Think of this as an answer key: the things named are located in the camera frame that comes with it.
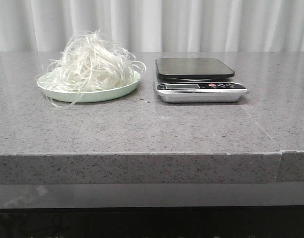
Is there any pale green round plate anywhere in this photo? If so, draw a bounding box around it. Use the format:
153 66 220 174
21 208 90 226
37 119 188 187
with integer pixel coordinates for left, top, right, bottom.
37 71 141 103

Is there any silver black kitchen scale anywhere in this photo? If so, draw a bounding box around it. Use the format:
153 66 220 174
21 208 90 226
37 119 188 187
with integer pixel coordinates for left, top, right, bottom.
155 58 249 103

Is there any white vermicelli noodle bundle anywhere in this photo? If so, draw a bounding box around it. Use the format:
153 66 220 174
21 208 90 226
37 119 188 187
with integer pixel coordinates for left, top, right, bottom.
37 31 147 109

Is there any white pleated curtain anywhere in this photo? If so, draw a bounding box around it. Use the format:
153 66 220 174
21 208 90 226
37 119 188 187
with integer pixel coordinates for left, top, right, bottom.
0 0 304 52

